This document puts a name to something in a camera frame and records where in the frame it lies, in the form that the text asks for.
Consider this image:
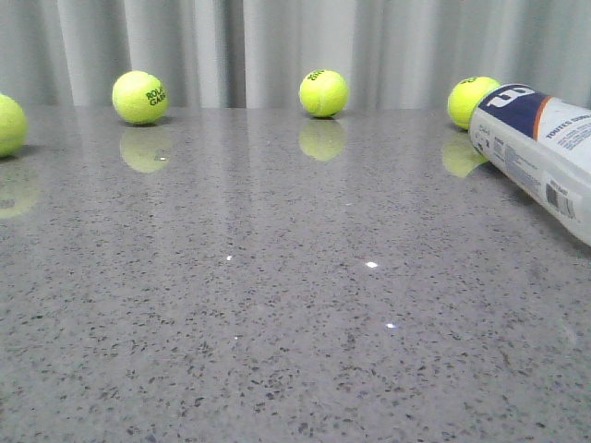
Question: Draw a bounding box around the white blue tennis ball can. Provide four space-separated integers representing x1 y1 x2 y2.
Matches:
468 84 590 245

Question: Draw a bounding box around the centre yellow tennis ball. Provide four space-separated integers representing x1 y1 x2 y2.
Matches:
299 69 349 118

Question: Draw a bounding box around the yellow tennis ball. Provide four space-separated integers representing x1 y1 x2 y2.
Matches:
447 76 501 130
299 69 349 118

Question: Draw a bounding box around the tennis ball with Roland Garros print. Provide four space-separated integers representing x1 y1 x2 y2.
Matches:
112 70 168 125

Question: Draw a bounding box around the right yellow tennis ball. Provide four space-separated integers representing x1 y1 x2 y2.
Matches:
447 76 501 130

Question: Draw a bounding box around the far left tennis ball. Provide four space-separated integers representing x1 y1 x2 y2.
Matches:
0 94 28 158

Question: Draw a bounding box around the grey pleated curtain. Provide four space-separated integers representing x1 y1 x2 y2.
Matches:
1 1 590 109

